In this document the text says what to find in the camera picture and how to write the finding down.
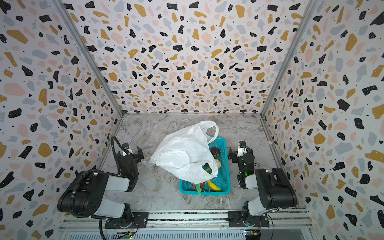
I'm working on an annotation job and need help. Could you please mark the red dragon fruit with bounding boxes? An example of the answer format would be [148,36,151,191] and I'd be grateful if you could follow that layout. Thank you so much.
[194,183,205,196]

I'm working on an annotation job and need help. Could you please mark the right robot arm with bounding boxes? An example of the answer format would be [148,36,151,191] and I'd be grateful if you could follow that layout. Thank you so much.
[228,142,297,228]

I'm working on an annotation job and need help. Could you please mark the yellow banana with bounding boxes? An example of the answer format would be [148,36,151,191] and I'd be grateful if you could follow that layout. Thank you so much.
[207,181,221,192]

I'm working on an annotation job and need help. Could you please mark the teal plastic basket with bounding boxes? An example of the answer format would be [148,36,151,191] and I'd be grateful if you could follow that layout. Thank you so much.
[179,138,231,197]

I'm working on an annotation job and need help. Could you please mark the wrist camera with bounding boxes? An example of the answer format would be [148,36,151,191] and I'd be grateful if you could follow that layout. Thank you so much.
[237,141,248,157]
[121,143,132,156]

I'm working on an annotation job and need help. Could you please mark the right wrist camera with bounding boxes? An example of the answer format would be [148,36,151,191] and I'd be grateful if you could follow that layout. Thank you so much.
[237,141,248,157]

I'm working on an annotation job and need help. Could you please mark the dark avocado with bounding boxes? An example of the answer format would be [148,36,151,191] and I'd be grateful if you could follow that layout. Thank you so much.
[211,147,220,159]

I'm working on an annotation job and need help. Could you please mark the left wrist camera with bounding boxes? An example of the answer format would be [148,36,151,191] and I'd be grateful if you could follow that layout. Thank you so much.
[121,143,132,156]

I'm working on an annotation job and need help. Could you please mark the white plastic bag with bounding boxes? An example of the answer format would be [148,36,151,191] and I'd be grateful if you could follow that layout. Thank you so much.
[150,121,219,184]

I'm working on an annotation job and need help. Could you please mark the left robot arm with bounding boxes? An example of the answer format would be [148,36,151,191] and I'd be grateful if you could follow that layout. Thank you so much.
[57,144,149,229]

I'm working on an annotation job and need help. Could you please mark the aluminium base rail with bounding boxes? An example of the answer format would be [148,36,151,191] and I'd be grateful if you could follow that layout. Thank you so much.
[57,209,317,240]

